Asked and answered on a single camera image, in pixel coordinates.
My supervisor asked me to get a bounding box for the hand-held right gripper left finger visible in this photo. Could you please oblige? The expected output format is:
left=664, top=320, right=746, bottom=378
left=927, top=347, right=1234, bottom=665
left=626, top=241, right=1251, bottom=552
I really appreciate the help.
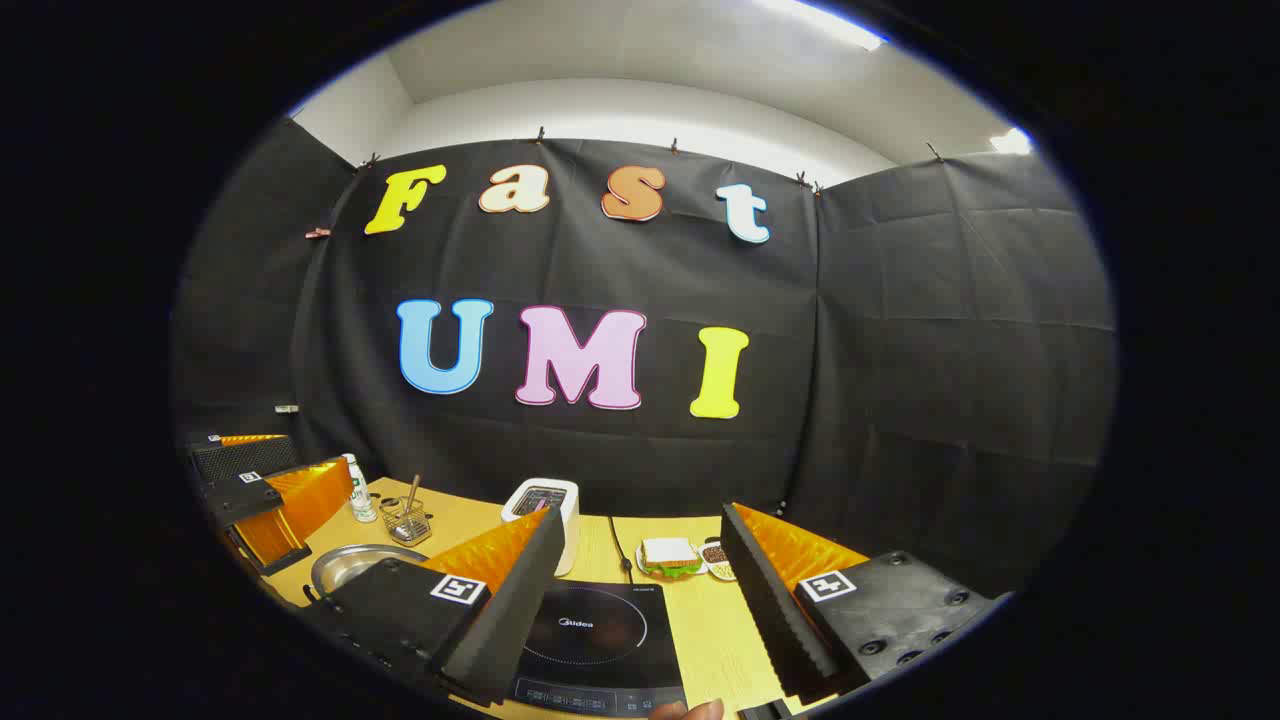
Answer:
left=300, top=505, right=567, bottom=707

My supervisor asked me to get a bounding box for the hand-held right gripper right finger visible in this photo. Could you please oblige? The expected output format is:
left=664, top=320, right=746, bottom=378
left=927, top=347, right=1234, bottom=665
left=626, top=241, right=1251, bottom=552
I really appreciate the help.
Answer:
left=720, top=502, right=1002, bottom=705

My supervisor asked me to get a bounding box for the black induction cooktop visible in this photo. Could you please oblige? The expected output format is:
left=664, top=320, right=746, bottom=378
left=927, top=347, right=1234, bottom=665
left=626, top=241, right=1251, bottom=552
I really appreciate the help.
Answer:
left=510, top=578, right=689, bottom=719

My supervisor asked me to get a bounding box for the stainless steel pot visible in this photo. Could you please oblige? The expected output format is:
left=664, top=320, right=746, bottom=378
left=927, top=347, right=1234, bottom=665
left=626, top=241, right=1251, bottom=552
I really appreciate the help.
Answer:
left=308, top=543, right=431, bottom=601

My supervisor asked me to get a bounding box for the sandwich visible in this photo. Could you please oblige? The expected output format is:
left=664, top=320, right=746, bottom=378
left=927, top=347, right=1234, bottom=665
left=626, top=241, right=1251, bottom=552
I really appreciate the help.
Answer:
left=640, top=537, right=704, bottom=579

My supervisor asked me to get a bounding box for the white green-label drink bottle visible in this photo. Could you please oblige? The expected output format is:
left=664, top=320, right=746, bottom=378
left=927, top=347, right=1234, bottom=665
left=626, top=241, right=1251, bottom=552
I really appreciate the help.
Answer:
left=343, top=453, right=379, bottom=524

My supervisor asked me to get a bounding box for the white toaster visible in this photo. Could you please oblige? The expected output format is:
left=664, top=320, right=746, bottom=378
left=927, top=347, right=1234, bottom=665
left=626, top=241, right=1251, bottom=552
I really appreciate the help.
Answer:
left=500, top=478, right=581, bottom=578

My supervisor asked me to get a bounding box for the black backdrop cloth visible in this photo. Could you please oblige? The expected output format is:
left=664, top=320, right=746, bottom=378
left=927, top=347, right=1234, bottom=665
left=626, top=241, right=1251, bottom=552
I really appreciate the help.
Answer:
left=170, top=118, right=1119, bottom=601

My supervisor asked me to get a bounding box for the black power cable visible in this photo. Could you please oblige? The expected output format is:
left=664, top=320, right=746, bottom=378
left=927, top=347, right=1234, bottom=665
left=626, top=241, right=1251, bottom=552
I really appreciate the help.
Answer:
left=607, top=514, right=637, bottom=587

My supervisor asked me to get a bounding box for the metal wire basket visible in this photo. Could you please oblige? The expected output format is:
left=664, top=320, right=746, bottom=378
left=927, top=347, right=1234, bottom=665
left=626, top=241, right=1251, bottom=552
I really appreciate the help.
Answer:
left=378, top=495, right=433, bottom=547

